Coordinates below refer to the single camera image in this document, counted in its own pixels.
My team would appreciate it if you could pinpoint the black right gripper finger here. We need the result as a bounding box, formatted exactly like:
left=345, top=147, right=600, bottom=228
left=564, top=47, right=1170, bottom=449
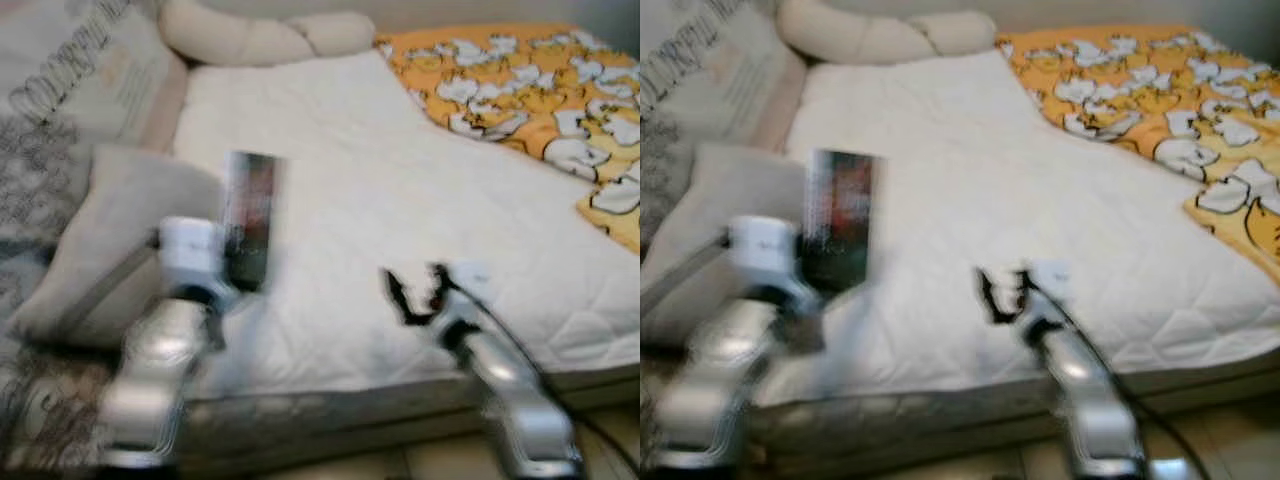
left=383, top=268, right=429, bottom=326
left=977, top=268, right=1017, bottom=326

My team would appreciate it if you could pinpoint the dark printed packet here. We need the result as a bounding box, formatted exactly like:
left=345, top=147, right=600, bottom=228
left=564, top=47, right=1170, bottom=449
left=222, top=150, right=283, bottom=293
left=805, top=150, right=881, bottom=296

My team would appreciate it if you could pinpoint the grey plush pillow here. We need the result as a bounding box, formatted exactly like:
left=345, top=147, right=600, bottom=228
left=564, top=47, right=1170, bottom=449
left=12, top=145, right=226, bottom=346
left=642, top=145, right=811, bottom=346

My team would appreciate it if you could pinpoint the white quilted mattress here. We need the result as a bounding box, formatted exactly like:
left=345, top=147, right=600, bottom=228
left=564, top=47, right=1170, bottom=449
left=165, top=50, right=641, bottom=396
left=755, top=50, right=1280, bottom=406

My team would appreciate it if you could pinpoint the beige bed base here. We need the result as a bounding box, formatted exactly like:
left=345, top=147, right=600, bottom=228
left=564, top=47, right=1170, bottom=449
left=170, top=365, right=641, bottom=471
left=745, top=350, right=1280, bottom=471

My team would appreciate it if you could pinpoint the orange cartoon print blanket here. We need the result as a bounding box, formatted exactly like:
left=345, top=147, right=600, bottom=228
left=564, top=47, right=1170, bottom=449
left=997, top=25, right=1280, bottom=286
left=375, top=25, right=641, bottom=251

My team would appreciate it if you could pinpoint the long beige bolster pillow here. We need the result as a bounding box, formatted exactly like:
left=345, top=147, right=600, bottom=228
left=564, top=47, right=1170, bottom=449
left=778, top=0, right=998, bottom=63
left=158, top=0, right=379, bottom=66

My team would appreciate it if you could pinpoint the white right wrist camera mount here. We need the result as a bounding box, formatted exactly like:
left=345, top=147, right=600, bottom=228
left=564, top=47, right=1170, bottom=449
left=1025, top=262, right=1076, bottom=321
left=440, top=262, right=496, bottom=321

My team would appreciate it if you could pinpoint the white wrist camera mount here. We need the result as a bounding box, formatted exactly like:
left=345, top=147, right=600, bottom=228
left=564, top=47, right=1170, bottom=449
left=158, top=215, right=236, bottom=296
left=728, top=215, right=801, bottom=301
left=440, top=262, right=496, bottom=321
left=1025, top=262, right=1076, bottom=321

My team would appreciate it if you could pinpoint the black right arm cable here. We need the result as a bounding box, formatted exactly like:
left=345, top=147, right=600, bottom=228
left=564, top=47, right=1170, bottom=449
left=480, top=300, right=641, bottom=471
left=1060, top=300, right=1201, bottom=480

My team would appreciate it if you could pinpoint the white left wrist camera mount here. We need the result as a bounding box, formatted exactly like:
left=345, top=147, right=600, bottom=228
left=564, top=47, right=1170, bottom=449
left=158, top=215, right=236, bottom=296
left=728, top=215, right=801, bottom=301

